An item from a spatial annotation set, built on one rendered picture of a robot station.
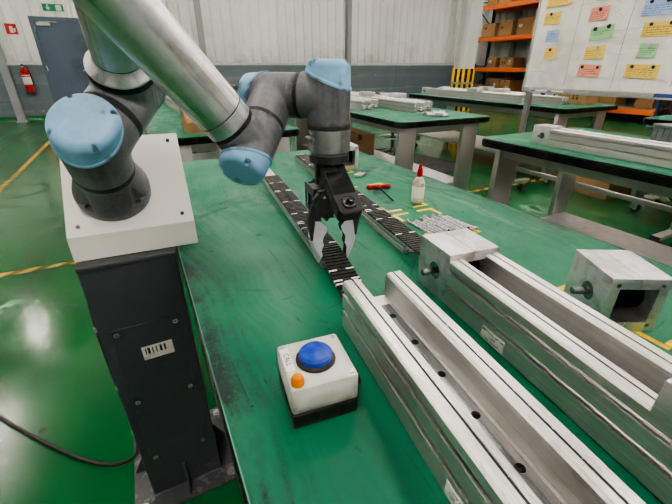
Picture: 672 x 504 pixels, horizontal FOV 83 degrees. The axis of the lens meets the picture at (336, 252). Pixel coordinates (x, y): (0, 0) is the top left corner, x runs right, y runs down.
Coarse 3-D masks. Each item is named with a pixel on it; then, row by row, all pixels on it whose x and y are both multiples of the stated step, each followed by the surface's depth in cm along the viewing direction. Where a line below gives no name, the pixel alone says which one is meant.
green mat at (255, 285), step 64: (192, 192) 124; (256, 192) 124; (448, 192) 124; (192, 256) 83; (256, 256) 83; (384, 256) 83; (512, 256) 83; (640, 256) 83; (256, 320) 62; (320, 320) 62; (256, 384) 50; (256, 448) 41; (320, 448) 41; (384, 448) 41
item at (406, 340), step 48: (384, 336) 45; (432, 336) 48; (384, 384) 47; (432, 384) 38; (480, 384) 40; (432, 432) 37; (480, 432) 33; (528, 432) 35; (480, 480) 31; (528, 480) 32; (576, 480) 30
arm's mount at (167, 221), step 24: (144, 144) 91; (168, 144) 92; (144, 168) 88; (168, 168) 90; (168, 192) 88; (72, 216) 80; (144, 216) 84; (168, 216) 85; (192, 216) 87; (72, 240) 78; (96, 240) 80; (120, 240) 82; (144, 240) 84; (168, 240) 86; (192, 240) 88
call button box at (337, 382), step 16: (336, 336) 49; (288, 352) 46; (336, 352) 46; (288, 368) 44; (304, 368) 43; (320, 368) 43; (336, 368) 44; (352, 368) 44; (288, 384) 42; (304, 384) 42; (320, 384) 42; (336, 384) 42; (352, 384) 43; (288, 400) 44; (304, 400) 42; (320, 400) 43; (336, 400) 44; (352, 400) 45; (304, 416) 43; (320, 416) 44; (336, 416) 45
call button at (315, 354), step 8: (304, 344) 46; (312, 344) 46; (320, 344) 46; (304, 352) 44; (312, 352) 44; (320, 352) 44; (328, 352) 44; (304, 360) 43; (312, 360) 43; (320, 360) 43; (328, 360) 44
